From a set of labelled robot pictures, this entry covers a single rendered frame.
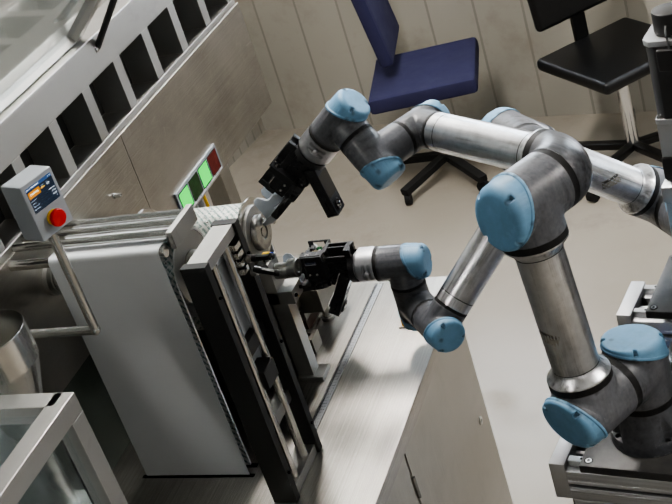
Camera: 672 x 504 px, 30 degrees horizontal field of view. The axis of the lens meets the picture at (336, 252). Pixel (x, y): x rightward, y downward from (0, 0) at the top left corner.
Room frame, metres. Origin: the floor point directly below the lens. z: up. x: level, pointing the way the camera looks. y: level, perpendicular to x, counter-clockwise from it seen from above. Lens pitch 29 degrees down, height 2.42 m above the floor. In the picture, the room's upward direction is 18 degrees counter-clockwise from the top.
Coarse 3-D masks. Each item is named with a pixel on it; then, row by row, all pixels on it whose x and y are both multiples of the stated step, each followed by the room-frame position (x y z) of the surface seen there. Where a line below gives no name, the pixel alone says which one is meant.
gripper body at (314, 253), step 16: (320, 240) 2.37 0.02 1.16; (304, 256) 2.32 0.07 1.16; (320, 256) 2.30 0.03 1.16; (336, 256) 2.30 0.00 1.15; (352, 256) 2.29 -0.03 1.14; (304, 272) 2.32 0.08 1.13; (320, 272) 2.30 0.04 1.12; (336, 272) 2.31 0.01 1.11; (352, 272) 2.27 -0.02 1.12; (320, 288) 2.31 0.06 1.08
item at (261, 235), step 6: (258, 216) 2.32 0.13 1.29; (264, 216) 2.33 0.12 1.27; (252, 222) 2.31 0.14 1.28; (258, 222) 2.31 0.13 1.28; (252, 228) 2.30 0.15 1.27; (258, 228) 2.30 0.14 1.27; (264, 228) 2.32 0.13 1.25; (270, 228) 2.34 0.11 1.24; (252, 234) 2.29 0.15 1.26; (258, 234) 2.29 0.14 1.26; (264, 234) 2.31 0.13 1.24; (270, 234) 2.33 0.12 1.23; (252, 240) 2.29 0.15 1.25; (258, 240) 2.28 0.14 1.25; (264, 240) 2.30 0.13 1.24; (270, 240) 2.33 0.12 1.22; (258, 246) 2.29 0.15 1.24; (264, 246) 2.30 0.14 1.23
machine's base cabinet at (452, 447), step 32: (448, 352) 2.36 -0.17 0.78; (448, 384) 2.32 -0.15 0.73; (448, 416) 2.27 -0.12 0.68; (480, 416) 2.43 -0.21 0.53; (416, 448) 2.08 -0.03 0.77; (448, 448) 2.22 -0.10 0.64; (480, 448) 2.39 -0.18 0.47; (416, 480) 2.04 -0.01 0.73; (448, 480) 2.18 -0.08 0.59; (480, 480) 2.33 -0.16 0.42
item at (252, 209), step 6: (246, 210) 2.32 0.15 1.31; (252, 210) 2.33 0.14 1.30; (258, 210) 2.35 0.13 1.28; (246, 216) 2.30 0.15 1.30; (252, 216) 2.32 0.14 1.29; (246, 222) 2.29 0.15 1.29; (246, 228) 2.28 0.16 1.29; (246, 234) 2.28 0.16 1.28; (246, 240) 2.27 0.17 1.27; (252, 246) 2.28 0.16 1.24; (252, 252) 2.27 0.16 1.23; (258, 252) 2.29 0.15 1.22
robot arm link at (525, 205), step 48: (480, 192) 1.82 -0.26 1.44; (528, 192) 1.77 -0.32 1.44; (576, 192) 1.80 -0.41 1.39; (528, 240) 1.76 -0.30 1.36; (528, 288) 1.79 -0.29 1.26; (576, 288) 1.78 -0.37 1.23; (576, 336) 1.75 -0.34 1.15; (576, 384) 1.74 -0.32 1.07; (624, 384) 1.76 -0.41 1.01; (576, 432) 1.73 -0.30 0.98
